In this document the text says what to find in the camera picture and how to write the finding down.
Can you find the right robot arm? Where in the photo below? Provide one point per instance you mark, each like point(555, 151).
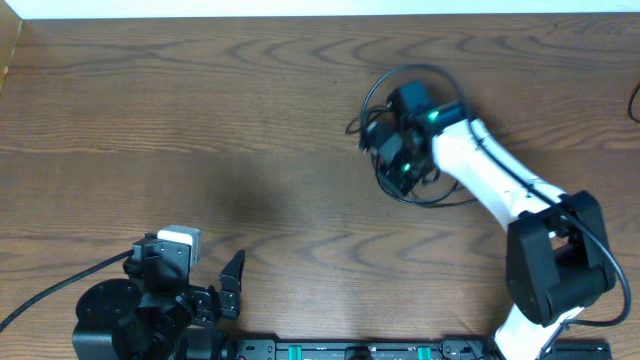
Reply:
point(558, 258)

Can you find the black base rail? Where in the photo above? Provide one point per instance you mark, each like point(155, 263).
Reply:
point(400, 349)

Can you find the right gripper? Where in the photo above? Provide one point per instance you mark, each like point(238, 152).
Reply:
point(401, 183)

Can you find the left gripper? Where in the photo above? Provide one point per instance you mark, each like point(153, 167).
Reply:
point(209, 307)

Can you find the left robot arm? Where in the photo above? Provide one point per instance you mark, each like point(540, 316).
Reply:
point(154, 312)

